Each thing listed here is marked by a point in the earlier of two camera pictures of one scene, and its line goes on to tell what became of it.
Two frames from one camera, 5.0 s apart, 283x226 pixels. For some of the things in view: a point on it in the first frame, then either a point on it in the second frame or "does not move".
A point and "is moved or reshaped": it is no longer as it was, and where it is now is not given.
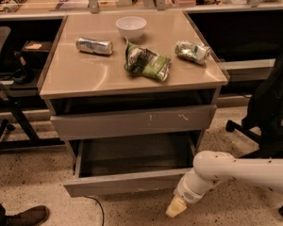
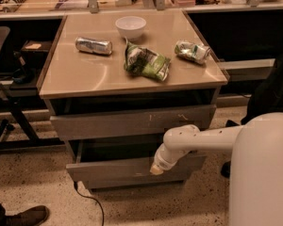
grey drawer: [117, 165] is moved or reshaped
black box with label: [36, 53] does not move
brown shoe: [35, 216] does not move
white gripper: [186, 194] → [160, 161]
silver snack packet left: [105, 47] does not move
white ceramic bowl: [131, 27] does not move
